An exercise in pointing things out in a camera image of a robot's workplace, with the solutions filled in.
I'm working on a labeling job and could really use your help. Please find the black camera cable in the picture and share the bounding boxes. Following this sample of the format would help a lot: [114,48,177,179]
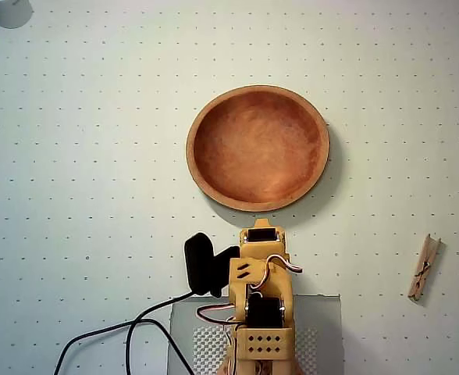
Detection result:
[53,289,196,375]

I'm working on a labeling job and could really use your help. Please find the red white black servo wire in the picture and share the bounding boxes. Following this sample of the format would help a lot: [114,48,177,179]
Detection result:
[196,303,240,325]
[252,253,304,292]

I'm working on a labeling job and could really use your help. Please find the wooden clothespin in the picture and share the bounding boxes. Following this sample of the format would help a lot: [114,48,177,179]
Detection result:
[407,233,444,302]

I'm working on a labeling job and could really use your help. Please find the white round object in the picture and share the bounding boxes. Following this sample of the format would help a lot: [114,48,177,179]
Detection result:
[0,0,34,30]

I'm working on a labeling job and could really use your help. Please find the grey base plate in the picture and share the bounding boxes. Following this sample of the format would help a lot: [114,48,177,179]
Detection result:
[169,293,343,375]

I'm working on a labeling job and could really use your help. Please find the white mesh anti-slip mat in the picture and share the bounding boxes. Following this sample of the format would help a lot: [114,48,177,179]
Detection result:
[192,327,319,375]

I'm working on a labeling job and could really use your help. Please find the tan perforated robot base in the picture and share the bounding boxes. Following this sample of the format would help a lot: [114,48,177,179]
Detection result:
[221,351,304,375]

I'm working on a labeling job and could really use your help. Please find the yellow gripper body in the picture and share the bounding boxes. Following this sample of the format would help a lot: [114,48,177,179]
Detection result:
[229,217,290,283]

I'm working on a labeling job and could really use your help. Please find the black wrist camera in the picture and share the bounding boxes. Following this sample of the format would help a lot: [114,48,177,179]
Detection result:
[183,231,241,298]

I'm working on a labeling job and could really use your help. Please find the round wooden bowl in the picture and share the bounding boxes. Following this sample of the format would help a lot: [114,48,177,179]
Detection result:
[185,84,331,213]

